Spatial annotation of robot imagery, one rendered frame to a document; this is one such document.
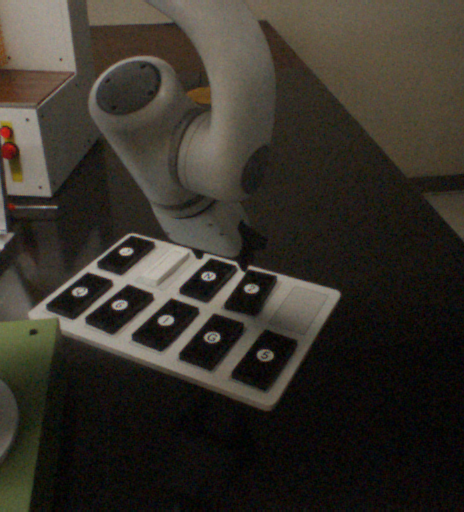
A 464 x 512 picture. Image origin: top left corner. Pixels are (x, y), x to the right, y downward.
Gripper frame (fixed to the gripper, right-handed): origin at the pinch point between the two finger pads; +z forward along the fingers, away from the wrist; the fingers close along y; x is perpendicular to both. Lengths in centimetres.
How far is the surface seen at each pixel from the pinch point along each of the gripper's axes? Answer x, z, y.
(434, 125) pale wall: 171, 190, -10
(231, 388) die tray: -15.6, 5.7, 6.4
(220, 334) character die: -8.7, 8.8, 0.9
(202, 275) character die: 0.9, 14.9, -8.3
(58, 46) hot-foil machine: 40, 14, -61
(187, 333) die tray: -9.9, 9.4, -4.0
